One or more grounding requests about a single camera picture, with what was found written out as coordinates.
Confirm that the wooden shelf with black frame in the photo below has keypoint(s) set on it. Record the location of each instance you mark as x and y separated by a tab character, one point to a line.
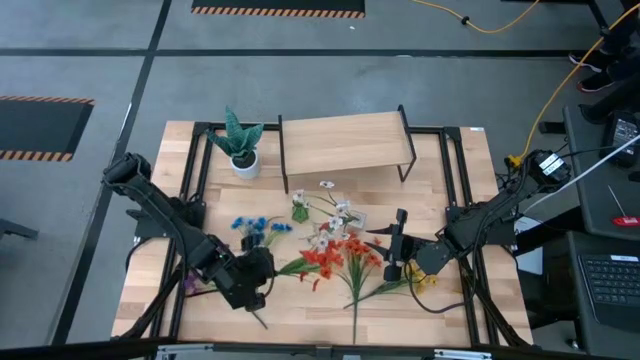
345	142

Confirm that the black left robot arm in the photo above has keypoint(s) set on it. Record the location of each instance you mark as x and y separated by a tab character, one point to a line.
165	210

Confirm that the green glass vase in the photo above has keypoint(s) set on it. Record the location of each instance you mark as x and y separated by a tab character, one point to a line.
300	215

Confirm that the black table edge rail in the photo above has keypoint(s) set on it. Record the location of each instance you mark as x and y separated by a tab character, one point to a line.
75	350

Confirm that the white artificial flower bunch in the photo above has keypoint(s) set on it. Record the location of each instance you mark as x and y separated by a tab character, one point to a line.
336	221

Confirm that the blue artificial flower bunch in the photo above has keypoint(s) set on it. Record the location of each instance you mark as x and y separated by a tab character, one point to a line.
259	223

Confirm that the clear glass vase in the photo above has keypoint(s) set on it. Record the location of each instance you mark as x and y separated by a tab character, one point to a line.
361	220

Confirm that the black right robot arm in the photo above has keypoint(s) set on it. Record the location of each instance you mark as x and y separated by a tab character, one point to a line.
480	220

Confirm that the black device with screen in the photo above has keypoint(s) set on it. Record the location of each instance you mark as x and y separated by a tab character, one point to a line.
622	135

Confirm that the orange artificial flower bunch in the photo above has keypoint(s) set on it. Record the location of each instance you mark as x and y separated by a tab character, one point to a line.
357	248

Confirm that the black hazard-striped floor mat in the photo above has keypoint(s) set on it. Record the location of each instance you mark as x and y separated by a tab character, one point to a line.
40	127
277	4

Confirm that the snake plant in white pot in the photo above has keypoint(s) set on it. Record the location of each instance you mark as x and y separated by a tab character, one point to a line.
240	140

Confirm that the purple artificial flower bunch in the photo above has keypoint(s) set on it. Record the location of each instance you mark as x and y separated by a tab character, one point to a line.
190	284

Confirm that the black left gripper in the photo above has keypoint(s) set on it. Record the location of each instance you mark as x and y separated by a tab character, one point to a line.
237	275

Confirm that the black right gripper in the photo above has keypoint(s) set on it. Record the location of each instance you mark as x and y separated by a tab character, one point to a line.
405	247

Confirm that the red artificial flower bunch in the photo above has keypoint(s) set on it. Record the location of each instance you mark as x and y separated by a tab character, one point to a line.
322	259

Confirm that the black chair base leg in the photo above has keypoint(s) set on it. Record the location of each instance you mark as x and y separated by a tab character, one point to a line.
15	229

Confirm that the person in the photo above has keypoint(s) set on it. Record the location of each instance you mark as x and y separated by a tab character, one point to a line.
595	82

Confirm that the thin white rod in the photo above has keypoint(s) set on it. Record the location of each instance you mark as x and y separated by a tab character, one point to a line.
600	162

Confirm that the yellow artificial flower bunch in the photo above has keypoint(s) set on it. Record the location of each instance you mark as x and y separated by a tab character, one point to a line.
424	282

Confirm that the dark side desk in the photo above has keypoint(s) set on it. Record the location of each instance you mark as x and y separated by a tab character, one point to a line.
595	220

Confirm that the black keyboard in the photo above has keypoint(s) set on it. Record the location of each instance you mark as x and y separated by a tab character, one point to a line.
612	285

